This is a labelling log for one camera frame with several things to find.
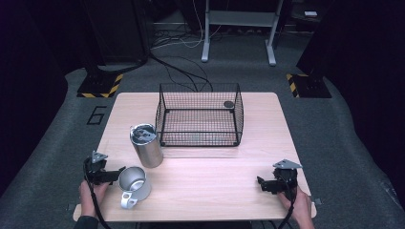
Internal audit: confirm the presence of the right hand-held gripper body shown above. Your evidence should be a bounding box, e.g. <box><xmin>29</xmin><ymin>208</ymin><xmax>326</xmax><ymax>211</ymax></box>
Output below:
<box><xmin>272</xmin><ymin>158</ymin><xmax>303</xmax><ymax>196</ymax></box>

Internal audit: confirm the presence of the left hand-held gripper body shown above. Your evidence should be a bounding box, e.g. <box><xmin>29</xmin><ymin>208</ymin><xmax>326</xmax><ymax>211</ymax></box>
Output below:
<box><xmin>83</xmin><ymin>150</ymin><xmax>111</xmax><ymax>186</ymax></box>

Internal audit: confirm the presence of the silver mug with white handle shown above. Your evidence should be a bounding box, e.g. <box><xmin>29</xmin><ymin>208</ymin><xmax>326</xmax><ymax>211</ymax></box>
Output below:
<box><xmin>117</xmin><ymin>166</ymin><xmax>153</xmax><ymax>210</ymax></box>

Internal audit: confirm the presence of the person's left hand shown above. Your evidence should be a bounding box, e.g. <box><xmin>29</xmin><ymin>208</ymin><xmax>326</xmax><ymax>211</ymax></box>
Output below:
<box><xmin>78</xmin><ymin>180</ymin><xmax>111</xmax><ymax>219</ymax></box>

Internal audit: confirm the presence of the steel tumbler with dark lid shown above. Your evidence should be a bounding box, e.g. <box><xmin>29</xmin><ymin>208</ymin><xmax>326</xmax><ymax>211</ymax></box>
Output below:
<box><xmin>129</xmin><ymin>123</ymin><xmax>164</xmax><ymax>169</ymax></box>

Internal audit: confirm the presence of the black stand hazard-striped base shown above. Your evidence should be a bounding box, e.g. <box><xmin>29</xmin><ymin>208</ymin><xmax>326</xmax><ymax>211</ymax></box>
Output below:
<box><xmin>286</xmin><ymin>73</ymin><xmax>332</xmax><ymax>99</ymax></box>
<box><xmin>76</xmin><ymin>72</ymin><xmax>124</xmax><ymax>99</ymax></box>

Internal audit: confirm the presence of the large black cabinet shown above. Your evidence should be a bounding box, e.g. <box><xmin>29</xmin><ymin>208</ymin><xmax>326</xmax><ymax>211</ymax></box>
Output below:
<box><xmin>81</xmin><ymin>0</ymin><xmax>151</xmax><ymax>65</ymax></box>

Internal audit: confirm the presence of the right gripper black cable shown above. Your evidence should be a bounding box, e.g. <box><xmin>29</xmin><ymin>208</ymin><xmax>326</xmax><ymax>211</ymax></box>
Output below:
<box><xmin>278</xmin><ymin>185</ymin><xmax>299</xmax><ymax>229</ymax></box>

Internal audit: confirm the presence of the black wire basket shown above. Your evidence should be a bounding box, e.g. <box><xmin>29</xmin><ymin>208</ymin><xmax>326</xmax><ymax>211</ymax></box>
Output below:
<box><xmin>155</xmin><ymin>83</ymin><xmax>245</xmax><ymax>148</ymax></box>

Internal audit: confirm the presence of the black floor cable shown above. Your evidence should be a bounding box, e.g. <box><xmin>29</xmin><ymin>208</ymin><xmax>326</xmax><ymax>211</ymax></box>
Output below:
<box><xmin>148</xmin><ymin>52</ymin><xmax>214</xmax><ymax>94</ymax></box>

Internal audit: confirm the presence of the white floor cable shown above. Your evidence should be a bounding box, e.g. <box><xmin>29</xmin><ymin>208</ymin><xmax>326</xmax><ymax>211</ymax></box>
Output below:
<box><xmin>152</xmin><ymin>0</ymin><xmax>224</xmax><ymax>50</ymax></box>

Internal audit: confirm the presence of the grey metal desk frame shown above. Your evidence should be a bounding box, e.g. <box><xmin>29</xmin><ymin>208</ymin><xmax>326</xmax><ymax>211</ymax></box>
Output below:
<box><xmin>201</xmin><ymin>0</ymin><xmax>285</xmax><ymax>67</ymax></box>

